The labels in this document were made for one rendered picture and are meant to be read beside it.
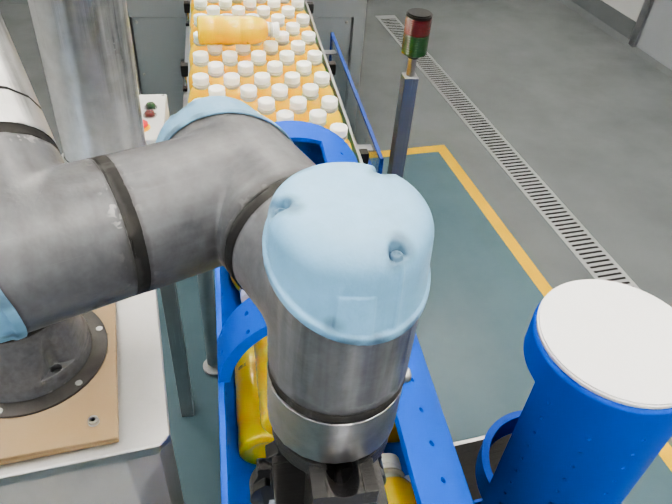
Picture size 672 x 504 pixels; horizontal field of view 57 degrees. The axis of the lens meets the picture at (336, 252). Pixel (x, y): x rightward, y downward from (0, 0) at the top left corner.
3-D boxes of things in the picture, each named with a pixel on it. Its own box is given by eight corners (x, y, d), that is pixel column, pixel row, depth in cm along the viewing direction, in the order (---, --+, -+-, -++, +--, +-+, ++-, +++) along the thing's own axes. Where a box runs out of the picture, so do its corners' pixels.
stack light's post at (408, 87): (363, 358, 229) (404, 78, 157) (361, 349, 232) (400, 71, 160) (374, 357, 230) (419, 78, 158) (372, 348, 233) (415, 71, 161)
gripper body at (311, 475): (274, 590, 40) (274, 500, 32) (264, 468, 47) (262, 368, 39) (389, 573, 42) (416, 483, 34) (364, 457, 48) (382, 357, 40)
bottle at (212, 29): (196, 10, 157) (272, 10, 160) (197, 22, 164) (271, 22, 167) (197, 38, 157) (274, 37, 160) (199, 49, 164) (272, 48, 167)
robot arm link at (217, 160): (78, 110, 34) (154, 223, 27) (262, 74, 39) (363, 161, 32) (101, 224, 39) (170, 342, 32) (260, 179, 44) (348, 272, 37)
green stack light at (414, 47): (404, 58, 152) (407, 38, 149) (398, 47, 157) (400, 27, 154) (429, 57, 153) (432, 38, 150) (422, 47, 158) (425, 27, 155)
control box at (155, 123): (120, 181, 134) (112, 139, 127) (128, 133, 148) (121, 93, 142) (168, 179, 135) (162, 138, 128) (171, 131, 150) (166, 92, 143)
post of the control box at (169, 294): (181, 417, 206) (137, 160, 140) (181, 407, 209) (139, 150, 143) (194, 416, 206) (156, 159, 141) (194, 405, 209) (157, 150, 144)
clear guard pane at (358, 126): (362, 295, 189) (380, 159, 157) (324, 154, 247) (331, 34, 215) (364, 294, 189) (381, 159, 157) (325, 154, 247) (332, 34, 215)
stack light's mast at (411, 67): (401, 81, 156) (410, 17, 146) (395, 69, 161) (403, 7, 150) (425, 80, 157) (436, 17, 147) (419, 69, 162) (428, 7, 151)
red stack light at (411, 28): (407, 38, 149) (409, 21, 146) (400, 27, 153) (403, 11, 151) (433, 37, 150) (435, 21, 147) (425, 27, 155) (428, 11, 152)
